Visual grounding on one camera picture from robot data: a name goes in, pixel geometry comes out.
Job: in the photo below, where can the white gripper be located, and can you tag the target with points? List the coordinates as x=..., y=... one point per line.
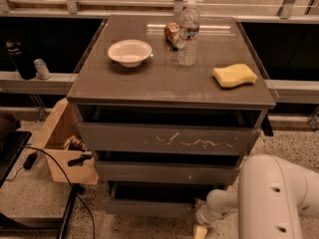
x=203, y=215

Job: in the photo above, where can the grey bottom drawer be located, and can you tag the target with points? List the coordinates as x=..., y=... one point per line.
x=155, y=199

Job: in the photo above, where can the grey drawer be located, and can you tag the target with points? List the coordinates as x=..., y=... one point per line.
x=160, y=138
x=166, y=172
x=155, y=199

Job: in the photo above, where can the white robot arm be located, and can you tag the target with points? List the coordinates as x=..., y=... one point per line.
x=272, y=195

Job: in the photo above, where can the grey top drawer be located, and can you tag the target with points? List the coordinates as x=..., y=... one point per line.
x=160, y=138

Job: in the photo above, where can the grey middle drawer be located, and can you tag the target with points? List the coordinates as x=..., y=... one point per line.
x=166, y=172

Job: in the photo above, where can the grey drawer cabinet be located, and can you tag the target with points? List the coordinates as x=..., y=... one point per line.
x=160, y=91

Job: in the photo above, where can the yellow sponge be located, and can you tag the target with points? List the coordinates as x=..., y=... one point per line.
x=234, y=76

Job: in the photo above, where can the cardboard box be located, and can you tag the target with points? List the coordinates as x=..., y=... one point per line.
x=59, y=126

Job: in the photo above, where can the clear plastic water bottle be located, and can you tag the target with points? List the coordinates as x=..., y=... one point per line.
x=188, y=35

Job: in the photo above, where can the white bowl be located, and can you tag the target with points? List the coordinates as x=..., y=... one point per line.
x=130, y=53

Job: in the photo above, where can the brown wrapped snack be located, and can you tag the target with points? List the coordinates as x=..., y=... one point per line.
x=171, y=31

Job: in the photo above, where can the silver soda can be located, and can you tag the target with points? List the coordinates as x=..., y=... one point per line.
x=42, y=69

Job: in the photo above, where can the black tumbler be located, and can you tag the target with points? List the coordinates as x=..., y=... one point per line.
x=20, y=60

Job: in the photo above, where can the black cart frame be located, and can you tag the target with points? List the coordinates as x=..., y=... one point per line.
x=23, y=196

